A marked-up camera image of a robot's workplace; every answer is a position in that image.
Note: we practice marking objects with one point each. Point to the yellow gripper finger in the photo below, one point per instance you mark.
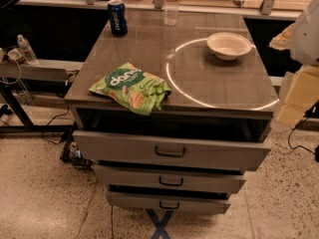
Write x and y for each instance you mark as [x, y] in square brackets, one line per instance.
[302, 95]
[282, 40]

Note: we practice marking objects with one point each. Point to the bottom grey drawer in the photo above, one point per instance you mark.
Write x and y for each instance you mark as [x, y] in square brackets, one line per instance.
[185, 204]

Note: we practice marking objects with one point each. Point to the grey drawer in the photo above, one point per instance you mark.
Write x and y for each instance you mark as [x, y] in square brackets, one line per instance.
[169, 179]
[169, 151]
[185, 204]

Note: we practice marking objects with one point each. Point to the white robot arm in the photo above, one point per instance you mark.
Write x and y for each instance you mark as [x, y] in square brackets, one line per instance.
[302, 40]

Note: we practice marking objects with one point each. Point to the grey side bench left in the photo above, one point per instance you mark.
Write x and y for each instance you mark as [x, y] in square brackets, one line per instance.
[45, 70]

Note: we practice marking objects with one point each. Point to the green rice chip bag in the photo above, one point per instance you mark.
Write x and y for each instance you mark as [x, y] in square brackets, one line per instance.
[138, 91]

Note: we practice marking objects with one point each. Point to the middle grey drawer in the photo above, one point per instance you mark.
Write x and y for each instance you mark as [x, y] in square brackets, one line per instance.
[169, 179]

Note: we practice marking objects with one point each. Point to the white paper bowl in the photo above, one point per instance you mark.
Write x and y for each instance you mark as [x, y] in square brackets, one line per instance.
[228, 46]

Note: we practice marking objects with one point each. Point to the grey drawer cabinet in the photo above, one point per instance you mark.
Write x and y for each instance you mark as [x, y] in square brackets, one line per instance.
[210, 99]

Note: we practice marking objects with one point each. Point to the top grey drawer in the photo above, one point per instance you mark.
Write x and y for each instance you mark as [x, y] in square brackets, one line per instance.
[169, 151]

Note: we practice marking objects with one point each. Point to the clear water bottle on table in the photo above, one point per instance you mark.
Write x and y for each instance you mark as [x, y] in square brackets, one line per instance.
[170, 11]

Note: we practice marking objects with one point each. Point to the small water bottle left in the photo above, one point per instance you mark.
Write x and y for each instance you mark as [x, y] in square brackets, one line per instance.
[27, 50]

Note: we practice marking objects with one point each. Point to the blue pepsi can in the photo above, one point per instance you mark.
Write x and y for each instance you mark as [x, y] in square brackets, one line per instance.
[116, 10]

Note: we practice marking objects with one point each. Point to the blue tape cross on floor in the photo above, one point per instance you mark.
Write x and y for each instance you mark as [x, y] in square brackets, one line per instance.
[160, 224]

